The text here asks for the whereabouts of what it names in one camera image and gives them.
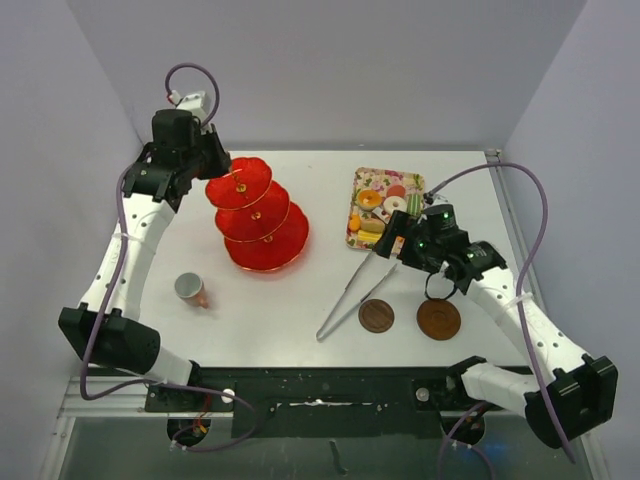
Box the orange cookie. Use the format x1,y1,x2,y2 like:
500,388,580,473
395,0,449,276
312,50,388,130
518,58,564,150
348,213,361,233

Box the orange glazed donut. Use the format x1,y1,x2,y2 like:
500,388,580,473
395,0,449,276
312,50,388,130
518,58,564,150
356,189,383,211

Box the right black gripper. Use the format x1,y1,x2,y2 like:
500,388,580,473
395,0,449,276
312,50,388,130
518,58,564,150
373,211,442,275

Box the floral serving tray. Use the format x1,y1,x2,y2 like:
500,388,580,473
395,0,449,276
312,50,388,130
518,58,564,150
345,167,426,250

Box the dark wooden coaster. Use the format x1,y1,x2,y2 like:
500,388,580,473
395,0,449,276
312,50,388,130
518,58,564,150
358,299,395,333

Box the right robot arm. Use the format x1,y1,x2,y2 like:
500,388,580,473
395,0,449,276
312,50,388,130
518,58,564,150
374,204,618,449

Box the chocolate cake slice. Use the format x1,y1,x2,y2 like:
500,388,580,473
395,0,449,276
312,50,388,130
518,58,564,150
372,209,390,224

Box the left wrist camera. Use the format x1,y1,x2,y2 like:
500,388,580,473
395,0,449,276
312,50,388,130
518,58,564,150
167,90,210,122

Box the brown saucer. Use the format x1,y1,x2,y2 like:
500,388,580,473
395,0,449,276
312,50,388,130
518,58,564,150
416,300,461,341

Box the white frosted donut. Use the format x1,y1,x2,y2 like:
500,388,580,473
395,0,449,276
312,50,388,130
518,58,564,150
382,197,407,216

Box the pink handled white cup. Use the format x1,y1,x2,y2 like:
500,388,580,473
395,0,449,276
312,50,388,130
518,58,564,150
174,272,210,309

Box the brown bread roll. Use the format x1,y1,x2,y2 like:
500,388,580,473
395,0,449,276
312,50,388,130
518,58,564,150
360,217,386,233

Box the yellow layered cake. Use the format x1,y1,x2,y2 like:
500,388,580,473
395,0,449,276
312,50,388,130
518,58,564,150
357,230,382,248

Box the red three-tier cake stand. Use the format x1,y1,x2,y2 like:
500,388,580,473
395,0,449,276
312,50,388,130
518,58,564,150
205,157,310,272

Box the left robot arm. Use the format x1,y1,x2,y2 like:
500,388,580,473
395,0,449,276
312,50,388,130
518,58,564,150
58,108,231,411

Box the black base frame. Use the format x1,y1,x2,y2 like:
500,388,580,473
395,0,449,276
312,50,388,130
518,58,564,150
144,367,476,450

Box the metal tongs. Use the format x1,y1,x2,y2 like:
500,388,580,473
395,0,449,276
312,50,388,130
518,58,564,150
315,252,397,342

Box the green striped cake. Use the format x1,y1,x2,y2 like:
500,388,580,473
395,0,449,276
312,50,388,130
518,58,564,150
405,193,423,217

